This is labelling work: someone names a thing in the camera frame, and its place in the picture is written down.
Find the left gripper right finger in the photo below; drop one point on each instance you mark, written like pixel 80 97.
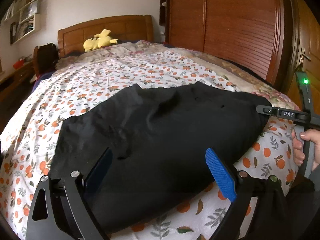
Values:
pixel 271 216

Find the orange print bed sheet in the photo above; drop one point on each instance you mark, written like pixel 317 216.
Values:
pixel 29 140

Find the wooden desk by window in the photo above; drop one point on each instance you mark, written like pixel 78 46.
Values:
pixel 15 88

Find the yellow plush toy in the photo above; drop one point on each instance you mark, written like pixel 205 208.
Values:
pixel 100 40

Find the door handle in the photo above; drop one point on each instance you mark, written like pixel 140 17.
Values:
pixel 303 56

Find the white wall shelf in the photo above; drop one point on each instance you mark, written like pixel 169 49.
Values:
pixel 24 19

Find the person right hand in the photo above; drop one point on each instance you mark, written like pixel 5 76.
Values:
pixel 298 154

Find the grey sleeve forearm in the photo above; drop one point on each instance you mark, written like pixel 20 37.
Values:
pixel 315 178

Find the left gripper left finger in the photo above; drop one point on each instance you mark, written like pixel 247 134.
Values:
pixel 59 209

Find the floral quilt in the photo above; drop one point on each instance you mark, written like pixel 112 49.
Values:
pixel 153 65

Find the red bowl on desk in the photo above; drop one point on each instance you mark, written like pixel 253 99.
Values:
pixel 18 64

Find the wooden louvered wardrobe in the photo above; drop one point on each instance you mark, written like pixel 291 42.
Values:
pixel 255 34

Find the black backpack on chair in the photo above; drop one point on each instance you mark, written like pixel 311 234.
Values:
pixel 45 58

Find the black trench coat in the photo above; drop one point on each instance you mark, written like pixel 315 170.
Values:
pixel 158 139

